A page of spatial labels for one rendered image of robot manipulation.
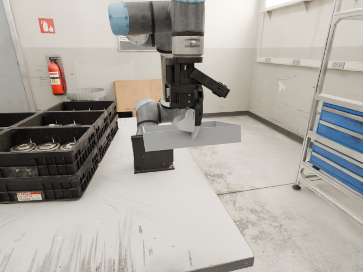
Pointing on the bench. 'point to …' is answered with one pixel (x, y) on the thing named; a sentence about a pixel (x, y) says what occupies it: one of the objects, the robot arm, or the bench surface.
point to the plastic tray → (221, 131)
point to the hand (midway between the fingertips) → (194, 134)
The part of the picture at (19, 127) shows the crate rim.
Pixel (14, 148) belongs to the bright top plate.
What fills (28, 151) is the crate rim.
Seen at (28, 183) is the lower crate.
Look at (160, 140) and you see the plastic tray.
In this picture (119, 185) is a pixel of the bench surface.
